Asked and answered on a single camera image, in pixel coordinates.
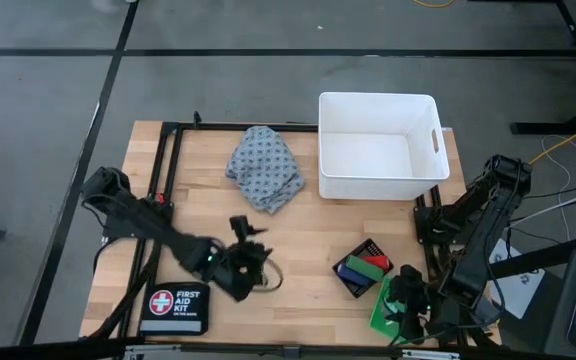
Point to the white printed sheet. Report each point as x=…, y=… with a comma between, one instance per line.
x=518, y=290

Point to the white plastic storage bin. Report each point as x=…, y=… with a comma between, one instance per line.
x=378, y=150

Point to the grey patterned cloth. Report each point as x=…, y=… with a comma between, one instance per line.
x=265, y=170

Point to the white bar on frame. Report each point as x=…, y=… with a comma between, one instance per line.
x=148, y=351
x=430, y=354

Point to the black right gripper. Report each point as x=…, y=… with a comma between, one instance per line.
x=408, y=295

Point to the green plastic board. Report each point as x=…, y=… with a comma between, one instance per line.
x=380, y=320

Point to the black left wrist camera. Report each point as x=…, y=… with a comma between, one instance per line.
x=241, y=227

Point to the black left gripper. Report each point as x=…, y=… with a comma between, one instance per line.
x=233, y=270

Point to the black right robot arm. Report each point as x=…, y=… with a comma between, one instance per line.
x=478, y=235

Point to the small red knob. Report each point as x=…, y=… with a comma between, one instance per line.
x=159, y=198

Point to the black slotted plastic basket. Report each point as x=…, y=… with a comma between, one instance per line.
x=355, y=290

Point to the black first aid kit pouch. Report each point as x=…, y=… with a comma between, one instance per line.
x=175, y=307

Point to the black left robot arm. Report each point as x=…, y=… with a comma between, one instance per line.
x=138, y=220

